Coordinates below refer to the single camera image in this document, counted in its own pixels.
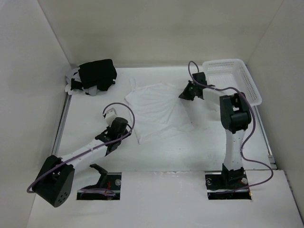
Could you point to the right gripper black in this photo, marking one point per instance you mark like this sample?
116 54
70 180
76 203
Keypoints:
185 95

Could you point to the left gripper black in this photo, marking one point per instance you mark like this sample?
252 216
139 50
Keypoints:
126 132

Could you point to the white tank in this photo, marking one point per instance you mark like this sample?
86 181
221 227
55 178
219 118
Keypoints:
74 83
159 112

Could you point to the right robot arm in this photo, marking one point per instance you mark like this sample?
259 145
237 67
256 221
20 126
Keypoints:
235 117

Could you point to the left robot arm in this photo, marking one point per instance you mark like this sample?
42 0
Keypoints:
54 182

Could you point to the white tank top in pile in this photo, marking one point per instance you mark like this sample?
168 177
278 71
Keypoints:
74 83

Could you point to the white plastic basket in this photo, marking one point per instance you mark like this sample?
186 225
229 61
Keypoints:
232 73

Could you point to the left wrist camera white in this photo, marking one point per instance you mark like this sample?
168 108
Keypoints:
110 116

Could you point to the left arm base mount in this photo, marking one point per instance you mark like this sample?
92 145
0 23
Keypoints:
108 186

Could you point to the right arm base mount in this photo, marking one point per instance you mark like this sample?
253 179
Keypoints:
227 185

